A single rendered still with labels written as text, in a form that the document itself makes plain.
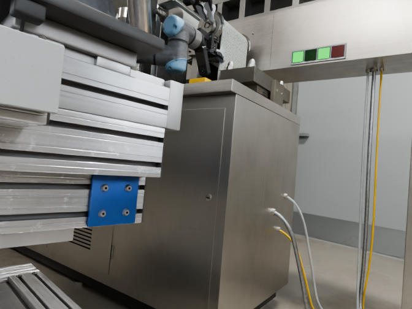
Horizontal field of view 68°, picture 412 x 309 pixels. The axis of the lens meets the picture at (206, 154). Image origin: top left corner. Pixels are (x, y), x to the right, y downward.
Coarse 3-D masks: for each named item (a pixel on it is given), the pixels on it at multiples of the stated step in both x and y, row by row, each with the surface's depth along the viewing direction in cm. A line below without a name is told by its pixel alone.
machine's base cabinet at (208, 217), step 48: (240, 96) 99; (192, 144) 105; (240, 144) 100; (288, 144) 136; (192, 192) 103; (240, 192) 102; (288, 192) 139; (96, 240) 130; (144, 240) 114; (192, 240) 101; (240, 240) 104; (288, 240) 143; (96, 288) 134; (144, 288) 112; (192, 288) 100; (240, 288) 106
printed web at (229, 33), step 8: (184, 16) 150; (192, 24) 155; (224, 24) 136; (160, 32) 157; (224, 32) 136; (232, 32) 142; (232, 40) 142; (240, 40) 148; (216, 48) 153; (240, 48) 149; (216, 64) 155; (160, 72) 158; (168, 72) 163; (184, 72) 174; (168, 80) 164; (176, 80) 169; (184, 80) 174
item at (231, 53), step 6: (222, 42) 135; (228, 42) 139; (228, 48) 140; (234, 48) 144; (228, 54) 140; (234, 54) 144; (240, 54) 149; (228, 60) 140; (234, 60) 144; (240, 60) 149; (222, 66) 136; (234, 66) 145; (240, 66) 150
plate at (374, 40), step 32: (352, 0) 135; (384, 0) 128; (256, 32) 161; (288, 32) 151; (320, 32) 142; (352, 32) 134; (384, 32) 127; (256, 64) 160; (288, 64) 150; (320, 64) 142; (352, 64) 138; (384, 64) 135
